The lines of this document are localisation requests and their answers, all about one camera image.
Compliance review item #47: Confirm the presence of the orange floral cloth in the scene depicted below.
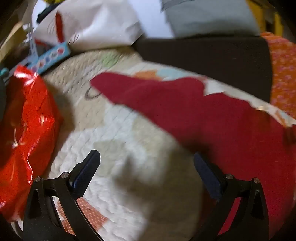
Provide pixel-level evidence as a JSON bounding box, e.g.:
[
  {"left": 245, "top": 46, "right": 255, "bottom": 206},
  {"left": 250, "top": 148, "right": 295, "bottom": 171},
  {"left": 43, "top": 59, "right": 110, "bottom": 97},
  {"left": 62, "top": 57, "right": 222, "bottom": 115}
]
[{"left": 260, "top": 31, "right": 296, "bottom": 121}]

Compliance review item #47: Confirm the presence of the white paper bag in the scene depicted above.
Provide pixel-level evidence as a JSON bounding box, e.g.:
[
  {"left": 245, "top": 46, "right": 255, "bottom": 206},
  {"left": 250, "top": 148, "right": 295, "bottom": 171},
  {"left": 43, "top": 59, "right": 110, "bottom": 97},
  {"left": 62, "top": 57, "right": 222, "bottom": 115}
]
[{"left": 32, "top": 0, "right": 144, "bottom": 50}]

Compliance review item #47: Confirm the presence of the yellow frame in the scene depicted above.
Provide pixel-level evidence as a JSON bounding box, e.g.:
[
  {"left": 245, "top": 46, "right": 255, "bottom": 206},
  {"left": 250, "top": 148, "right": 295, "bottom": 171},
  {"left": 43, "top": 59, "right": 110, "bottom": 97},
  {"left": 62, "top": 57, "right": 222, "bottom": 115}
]
[{"left": 247, "top": 0, "right": 284, "bottom": 36}]

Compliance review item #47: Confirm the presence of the red plastic bag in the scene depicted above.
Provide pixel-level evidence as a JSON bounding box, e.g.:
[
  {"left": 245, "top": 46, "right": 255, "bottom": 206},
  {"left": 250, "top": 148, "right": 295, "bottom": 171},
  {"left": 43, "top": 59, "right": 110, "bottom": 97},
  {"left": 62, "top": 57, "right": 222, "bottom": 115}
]
[{"left": 0, "top": 65, "right": 64, "bottom": 224}]

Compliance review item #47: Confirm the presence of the dark red garment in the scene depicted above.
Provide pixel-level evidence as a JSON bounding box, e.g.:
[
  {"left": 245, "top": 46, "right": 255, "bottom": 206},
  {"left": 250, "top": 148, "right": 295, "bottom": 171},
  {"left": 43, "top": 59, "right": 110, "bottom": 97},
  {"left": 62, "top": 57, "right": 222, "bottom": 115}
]
[{"left": 90, "top": 72, "right": 296, "bottom": 241}]

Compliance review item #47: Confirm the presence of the brown cardboard box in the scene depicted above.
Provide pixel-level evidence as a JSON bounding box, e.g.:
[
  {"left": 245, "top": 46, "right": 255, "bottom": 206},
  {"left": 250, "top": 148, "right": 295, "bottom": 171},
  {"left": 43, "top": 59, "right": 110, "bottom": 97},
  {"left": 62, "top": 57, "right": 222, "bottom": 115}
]
[{"left": 0, "top": 20, "right": 27, "bottom": 64}]

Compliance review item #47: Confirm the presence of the blue dotted box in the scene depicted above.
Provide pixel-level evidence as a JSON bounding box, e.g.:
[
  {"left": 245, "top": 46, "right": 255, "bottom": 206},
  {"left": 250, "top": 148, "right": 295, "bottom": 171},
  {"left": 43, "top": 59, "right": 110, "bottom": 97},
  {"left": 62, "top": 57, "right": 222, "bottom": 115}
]
[{"left": 26, "top": 42, "right": 71, "bottom": 75}]

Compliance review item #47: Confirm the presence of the white sheet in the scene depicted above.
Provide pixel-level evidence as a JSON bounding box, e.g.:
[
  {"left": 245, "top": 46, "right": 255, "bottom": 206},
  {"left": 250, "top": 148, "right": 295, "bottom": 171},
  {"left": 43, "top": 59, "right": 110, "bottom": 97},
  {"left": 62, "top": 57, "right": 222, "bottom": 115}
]
[{"left": 136, "top": 9, "right": 175, "bottom": 39}]

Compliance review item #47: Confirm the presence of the grey cloth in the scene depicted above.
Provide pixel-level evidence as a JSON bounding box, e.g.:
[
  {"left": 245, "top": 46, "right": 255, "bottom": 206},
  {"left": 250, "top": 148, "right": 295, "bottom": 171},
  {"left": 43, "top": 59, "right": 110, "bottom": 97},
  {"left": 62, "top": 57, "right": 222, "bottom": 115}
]
[{"left": 161, "top": 0, "right": 260, "bottom": 39}]

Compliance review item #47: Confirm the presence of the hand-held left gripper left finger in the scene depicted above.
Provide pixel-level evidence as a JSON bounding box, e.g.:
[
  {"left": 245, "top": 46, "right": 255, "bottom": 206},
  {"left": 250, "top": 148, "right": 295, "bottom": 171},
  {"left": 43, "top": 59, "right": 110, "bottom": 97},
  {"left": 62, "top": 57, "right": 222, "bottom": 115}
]
[{"left": 23, "top": 149, "right": 104, "bottom": 241}]

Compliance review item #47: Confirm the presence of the heart print blanket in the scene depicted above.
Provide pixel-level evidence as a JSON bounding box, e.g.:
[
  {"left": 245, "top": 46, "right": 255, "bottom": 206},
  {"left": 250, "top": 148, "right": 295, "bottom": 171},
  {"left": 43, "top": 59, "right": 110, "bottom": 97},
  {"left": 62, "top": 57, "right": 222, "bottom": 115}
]
[{"left": 11, "top": 50, "right": 296, "bottom": 241}]

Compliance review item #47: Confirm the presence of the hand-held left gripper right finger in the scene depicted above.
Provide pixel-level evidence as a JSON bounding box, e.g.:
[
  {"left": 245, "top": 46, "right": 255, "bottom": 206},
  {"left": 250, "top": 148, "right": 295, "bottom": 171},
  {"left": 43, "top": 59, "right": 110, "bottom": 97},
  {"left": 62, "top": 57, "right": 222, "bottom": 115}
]
[{"left": 193, "top": 152, "right": 271, "bottom": 241}]

